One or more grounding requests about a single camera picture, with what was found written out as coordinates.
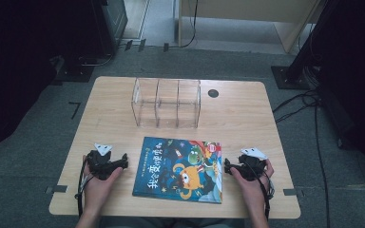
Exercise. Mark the short black tape strip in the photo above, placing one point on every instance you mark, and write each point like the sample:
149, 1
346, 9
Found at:
166, 47
128, 45
142, 45

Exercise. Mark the black slanted stand post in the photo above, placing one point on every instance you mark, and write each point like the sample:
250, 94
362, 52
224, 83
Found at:
310, 41

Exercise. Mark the light wooden cabinet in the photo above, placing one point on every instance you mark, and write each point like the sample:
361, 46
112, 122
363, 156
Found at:
250, 9

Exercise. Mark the black flat stand base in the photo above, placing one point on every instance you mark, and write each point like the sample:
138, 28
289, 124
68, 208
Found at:
74, 72

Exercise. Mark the black square stand base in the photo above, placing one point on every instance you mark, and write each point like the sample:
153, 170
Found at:
286, 79

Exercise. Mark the person's right hand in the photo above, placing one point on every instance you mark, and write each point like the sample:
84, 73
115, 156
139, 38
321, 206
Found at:
256, 193

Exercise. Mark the grey tape strip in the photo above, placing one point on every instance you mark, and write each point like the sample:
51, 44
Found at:
293, 192
57, 189

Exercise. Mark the blue cartoon picture book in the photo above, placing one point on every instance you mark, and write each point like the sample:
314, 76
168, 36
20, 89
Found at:
177, 171

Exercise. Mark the black round table grommet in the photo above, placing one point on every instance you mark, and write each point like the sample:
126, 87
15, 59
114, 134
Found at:
213, 93

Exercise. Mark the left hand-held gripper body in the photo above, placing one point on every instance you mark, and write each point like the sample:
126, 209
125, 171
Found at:
99, 163

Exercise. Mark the dark curtain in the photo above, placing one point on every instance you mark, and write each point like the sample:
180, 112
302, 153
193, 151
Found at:
19, 63
358, 79

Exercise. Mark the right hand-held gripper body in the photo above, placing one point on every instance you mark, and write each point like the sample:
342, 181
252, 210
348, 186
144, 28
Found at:
250, 167

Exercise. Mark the clear acrylic book rack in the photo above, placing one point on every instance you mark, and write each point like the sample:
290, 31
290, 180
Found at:
166, 103

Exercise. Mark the person's left hand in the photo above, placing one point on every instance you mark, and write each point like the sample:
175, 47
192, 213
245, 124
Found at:
96, 193

